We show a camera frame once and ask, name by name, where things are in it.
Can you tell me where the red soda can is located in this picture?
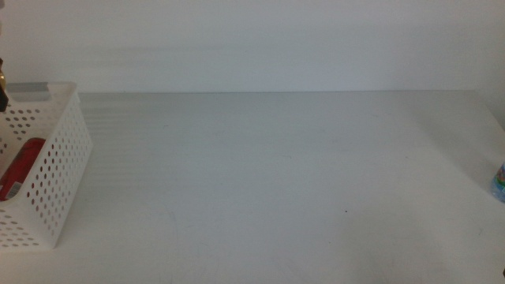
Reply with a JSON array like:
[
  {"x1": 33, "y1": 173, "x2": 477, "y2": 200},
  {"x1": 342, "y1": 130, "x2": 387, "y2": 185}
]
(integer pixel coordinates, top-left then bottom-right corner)
[{"x1": 0, "y1": 136, "x2": 47, "y2": 202}]

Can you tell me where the clear water bottle blue cap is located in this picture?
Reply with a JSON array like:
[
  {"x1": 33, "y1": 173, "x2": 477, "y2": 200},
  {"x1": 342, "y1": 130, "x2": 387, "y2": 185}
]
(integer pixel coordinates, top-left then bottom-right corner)
[{"x1": 490, "y1": 161, "x2": 505, "y2": 204}]

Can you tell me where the white perforated plastic basket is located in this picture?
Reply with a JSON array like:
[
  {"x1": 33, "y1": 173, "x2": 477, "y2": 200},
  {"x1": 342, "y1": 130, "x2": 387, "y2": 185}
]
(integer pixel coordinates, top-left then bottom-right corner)
[{"x1": 0, "y1": 81, "x2": 94, "y2": 250}]

